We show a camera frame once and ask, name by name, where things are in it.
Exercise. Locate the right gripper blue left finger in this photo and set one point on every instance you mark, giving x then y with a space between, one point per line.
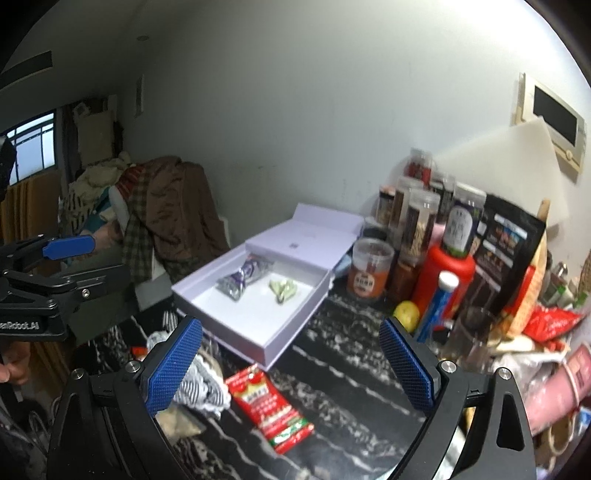
167 363

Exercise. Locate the drinking glass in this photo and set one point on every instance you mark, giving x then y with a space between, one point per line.
473 340

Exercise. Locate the black snack pouch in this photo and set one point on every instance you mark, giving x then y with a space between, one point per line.
508 244

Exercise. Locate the silver purple snack bag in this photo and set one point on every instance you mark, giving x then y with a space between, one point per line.
253 269

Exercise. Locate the orange label plastic jar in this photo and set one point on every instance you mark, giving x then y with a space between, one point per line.
371 264

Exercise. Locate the tall clear spice jar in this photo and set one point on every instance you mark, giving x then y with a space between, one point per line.
422 211

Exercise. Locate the red plastic container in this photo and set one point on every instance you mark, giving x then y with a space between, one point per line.
436 261

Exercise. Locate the yellow lemon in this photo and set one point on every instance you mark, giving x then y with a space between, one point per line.
408 314

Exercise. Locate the dark label white jar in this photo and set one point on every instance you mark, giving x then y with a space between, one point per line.
463 220

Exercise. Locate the person's left hand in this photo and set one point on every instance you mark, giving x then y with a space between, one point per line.
16 358

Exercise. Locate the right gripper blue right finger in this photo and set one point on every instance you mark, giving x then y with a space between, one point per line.
413 364

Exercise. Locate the pink wrapped package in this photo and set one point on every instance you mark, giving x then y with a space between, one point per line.
561 393

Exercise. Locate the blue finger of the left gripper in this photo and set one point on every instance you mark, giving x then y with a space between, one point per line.
59 249

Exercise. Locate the red green ketchup packet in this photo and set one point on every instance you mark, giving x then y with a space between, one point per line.
281 424

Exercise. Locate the green white snack packet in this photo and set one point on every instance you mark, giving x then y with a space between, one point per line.
283 290

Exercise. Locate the black white checkered plush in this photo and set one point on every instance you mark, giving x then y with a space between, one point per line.
202 388

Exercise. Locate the white open gift box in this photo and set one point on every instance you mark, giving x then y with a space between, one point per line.
256 298

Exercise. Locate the brown jacket on chair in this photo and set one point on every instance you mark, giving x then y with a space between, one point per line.
180 216

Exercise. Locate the wall intercom panel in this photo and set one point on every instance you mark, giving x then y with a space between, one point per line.
567 128

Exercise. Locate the blue white tablet tube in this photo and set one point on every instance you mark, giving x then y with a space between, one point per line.
436 306

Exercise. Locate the green plaid cloth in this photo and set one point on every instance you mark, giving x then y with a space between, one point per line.
137 240

